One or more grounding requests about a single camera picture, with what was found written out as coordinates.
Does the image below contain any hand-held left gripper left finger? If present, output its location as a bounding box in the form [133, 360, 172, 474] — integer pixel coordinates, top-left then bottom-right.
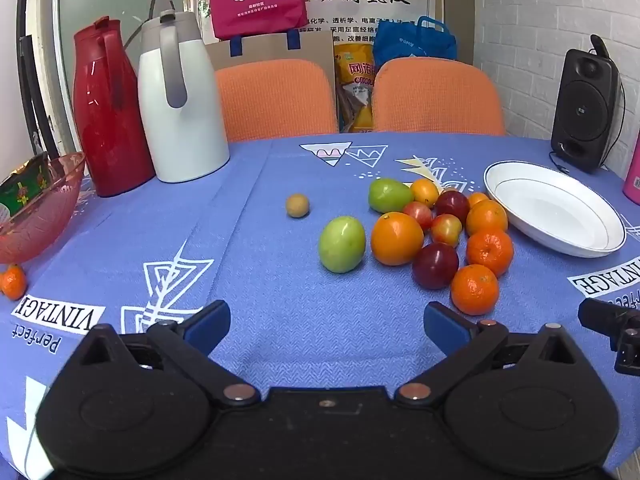
[74, 300, 262, 409]

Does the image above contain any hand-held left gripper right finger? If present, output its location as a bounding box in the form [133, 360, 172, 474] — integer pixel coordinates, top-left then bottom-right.
[394, 301, 586, 408]

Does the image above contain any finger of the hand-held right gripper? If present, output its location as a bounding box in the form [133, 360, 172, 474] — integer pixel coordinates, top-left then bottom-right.
[578, 297, 640, 376]

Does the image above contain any orange tangerine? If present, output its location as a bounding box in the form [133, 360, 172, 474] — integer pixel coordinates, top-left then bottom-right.
[0, 264, 27, 301]
[450, 264, 500, 316]
[466, 229, 515, 278]

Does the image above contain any dark red plum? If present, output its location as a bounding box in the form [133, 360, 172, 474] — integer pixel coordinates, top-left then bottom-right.
[434, 189, 471, 226]
[411, 242, 460, 290]

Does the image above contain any large orange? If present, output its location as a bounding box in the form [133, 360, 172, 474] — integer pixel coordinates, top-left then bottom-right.
[370, 211, 425, 267]

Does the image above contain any white plate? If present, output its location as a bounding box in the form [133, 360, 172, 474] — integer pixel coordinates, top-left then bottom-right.
[483, 161, 627, 258]

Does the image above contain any medium orange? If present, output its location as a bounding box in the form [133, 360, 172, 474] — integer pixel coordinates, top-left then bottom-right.
[466, 200, 509, 237]

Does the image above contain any large green plum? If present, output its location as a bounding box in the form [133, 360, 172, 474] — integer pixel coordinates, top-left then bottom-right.
[319, 216, 367, 274]

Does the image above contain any blue printed tablecloth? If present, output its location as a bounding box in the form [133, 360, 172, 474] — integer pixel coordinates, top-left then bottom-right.
[0, 134, 640, 480]

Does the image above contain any pink bottle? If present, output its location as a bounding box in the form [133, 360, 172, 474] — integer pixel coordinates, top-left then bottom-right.
[622, 147, 640, 206]

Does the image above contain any brown longan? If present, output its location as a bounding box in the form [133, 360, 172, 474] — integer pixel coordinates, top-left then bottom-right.
[286, 194, 311, 219]

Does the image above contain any white thermos jug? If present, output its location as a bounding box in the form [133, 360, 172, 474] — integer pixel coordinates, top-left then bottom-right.
[137, 10, 231, 183]

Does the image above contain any pink glass bowl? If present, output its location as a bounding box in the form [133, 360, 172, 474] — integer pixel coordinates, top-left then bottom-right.
[0, 151, 87, 265]

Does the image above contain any black speaker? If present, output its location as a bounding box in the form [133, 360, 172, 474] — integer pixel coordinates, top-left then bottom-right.
[550, 35, 623, 173]

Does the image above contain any red thermos jug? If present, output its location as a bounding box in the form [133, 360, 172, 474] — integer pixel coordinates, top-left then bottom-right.
[72, 16, 157, 198]

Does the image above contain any orange fabric chair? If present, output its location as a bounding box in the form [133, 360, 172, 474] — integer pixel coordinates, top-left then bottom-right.
[214, 59, 340, 143]
[371, 57, 507, 137]

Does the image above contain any green gold foil packet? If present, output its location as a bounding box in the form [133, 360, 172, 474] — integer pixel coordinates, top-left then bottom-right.
[0, 152, 53, 221]

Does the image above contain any yellow snack bag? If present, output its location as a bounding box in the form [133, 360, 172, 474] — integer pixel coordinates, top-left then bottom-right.
[334, 42, 376, 133]

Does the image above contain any blue tote bag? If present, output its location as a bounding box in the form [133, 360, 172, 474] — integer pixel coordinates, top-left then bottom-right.
[372, 16, 458, 68]

